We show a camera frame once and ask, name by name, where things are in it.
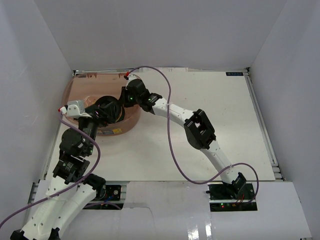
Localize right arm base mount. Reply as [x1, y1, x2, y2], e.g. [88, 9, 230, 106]
[206, 183, 258, 213]

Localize woven bamboo plate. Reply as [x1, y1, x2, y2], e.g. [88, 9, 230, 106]
[116, 106, 125, 123]

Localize dark blue table label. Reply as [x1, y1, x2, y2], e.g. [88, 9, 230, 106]
[225, 72, 244, 77]

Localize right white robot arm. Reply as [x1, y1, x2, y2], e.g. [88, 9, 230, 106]
[120, 74, 247, 200]

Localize white papers at back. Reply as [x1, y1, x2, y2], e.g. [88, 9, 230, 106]
[156, 67, 189, 73]

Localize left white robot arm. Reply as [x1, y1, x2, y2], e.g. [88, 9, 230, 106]
[10, 97, 123, 240]

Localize pink translucent plastic bin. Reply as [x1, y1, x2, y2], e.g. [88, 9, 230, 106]
[61, 72, 141, 137]

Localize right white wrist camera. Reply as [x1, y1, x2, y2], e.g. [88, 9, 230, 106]
[123, 71, 139, 82]

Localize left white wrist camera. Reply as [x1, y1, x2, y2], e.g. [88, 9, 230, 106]
[58, 100, 92, 119]

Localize black plate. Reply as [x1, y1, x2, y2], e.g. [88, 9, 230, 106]
[94, 95, 118, 108]

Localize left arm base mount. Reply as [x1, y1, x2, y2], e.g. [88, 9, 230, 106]
[84, 184, 125, 210]

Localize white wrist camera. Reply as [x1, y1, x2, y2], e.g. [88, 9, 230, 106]
[123, 71, 139, 82]
[58, 100, 92, 119]

